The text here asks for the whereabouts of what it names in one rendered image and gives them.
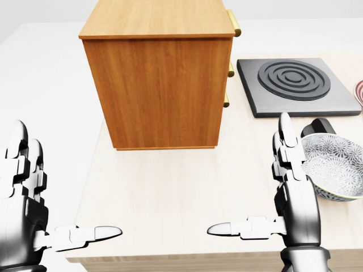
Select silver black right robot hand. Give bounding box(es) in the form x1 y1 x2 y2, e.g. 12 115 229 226
206 112 324 252

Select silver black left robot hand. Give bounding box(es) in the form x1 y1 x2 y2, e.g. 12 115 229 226
0 120 124 266

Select grey floral patterned bowl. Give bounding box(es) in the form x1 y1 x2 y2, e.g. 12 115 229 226
299 133 363 202

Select wooden cabinet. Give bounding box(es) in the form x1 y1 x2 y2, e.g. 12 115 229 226
78 0 237 151

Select round black stove knob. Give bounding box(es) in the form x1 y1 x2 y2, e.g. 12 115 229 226
300 117 337 138

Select flat dark stove plate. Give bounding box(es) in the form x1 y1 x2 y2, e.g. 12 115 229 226
237 58 362 119

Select red striped plate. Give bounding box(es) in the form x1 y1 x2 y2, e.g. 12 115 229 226
353 80 363 106

